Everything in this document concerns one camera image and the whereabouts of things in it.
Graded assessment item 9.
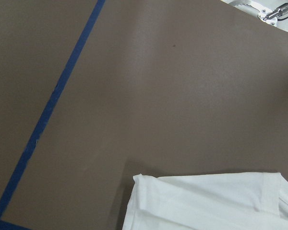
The white long-sleeve printed shirt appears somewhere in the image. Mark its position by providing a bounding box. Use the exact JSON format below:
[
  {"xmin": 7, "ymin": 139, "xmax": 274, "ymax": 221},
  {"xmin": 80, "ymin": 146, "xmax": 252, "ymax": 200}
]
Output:
[{"xmin": 123, "ymin": 172, "xmax": 288, "ymax": 230}]

